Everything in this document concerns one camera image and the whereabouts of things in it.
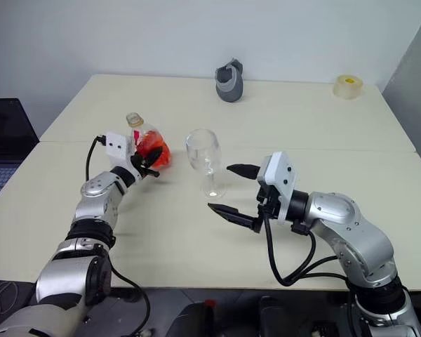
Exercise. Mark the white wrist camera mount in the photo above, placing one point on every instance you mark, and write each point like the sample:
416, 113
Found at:
118, 149
280, 175

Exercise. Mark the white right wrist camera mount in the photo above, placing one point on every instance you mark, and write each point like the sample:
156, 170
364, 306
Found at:
280, 175

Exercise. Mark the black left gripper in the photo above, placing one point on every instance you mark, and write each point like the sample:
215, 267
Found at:
137, 163

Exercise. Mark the translucent yellowish tape roll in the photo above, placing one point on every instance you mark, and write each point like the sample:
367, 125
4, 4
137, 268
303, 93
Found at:
348, 87

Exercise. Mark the small red upright object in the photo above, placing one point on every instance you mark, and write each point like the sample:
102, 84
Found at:
210, 310

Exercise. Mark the clear wine glass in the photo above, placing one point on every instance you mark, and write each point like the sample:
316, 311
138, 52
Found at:
201, 151

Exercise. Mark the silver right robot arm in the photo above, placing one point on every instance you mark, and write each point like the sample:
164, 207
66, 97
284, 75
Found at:
358, 224

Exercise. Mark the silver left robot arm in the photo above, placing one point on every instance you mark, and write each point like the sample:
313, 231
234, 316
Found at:
91, 207

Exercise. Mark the bottle with red liquid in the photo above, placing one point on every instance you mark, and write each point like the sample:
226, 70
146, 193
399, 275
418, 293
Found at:
161, 156

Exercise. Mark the black box beside table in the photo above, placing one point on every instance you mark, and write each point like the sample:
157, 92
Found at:
8, 130

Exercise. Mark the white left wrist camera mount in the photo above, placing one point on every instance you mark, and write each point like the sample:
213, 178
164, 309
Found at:
118, 149

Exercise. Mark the grey fabric cap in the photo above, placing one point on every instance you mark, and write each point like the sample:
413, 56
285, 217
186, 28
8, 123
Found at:
229, 87

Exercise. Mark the dark rounded shape under table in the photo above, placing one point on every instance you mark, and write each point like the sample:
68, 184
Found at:
273, 317
191, 323

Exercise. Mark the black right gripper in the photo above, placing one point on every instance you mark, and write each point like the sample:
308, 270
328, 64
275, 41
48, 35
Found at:
271, 201

